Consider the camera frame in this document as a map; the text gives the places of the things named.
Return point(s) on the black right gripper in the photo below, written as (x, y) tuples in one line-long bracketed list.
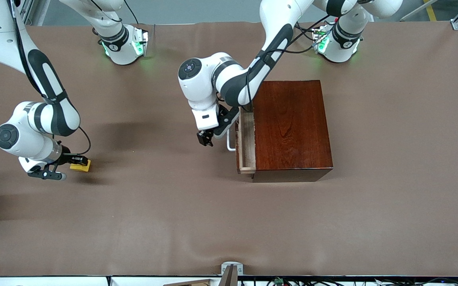
[(66, 157)]

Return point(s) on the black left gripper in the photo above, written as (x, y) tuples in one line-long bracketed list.
[(204, 138)]

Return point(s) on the yellow block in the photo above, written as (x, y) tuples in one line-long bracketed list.
[(82, 168)]

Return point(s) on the light wooden drawer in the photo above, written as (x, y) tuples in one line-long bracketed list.
[(247, 139)]

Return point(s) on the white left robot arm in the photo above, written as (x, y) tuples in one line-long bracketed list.
[(197, 91)]

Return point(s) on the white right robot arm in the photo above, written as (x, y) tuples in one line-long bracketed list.
[(22, 135)]

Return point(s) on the brown table cover sheet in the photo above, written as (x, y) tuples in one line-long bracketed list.
[(133, 218)]

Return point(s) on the dark red wooden cabinet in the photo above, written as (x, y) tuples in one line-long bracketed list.
[(292, 127)]

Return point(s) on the small green connector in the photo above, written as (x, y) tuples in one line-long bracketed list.
[(278, 281)]

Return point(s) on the yellow floor tape strip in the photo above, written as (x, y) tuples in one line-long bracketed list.
[(431, 10)]

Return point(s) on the metal base connector bracket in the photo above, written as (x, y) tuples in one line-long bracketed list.
[(144, 41)]

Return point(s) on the silver camera mount bracket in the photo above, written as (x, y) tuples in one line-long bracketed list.
[(226, 268)]

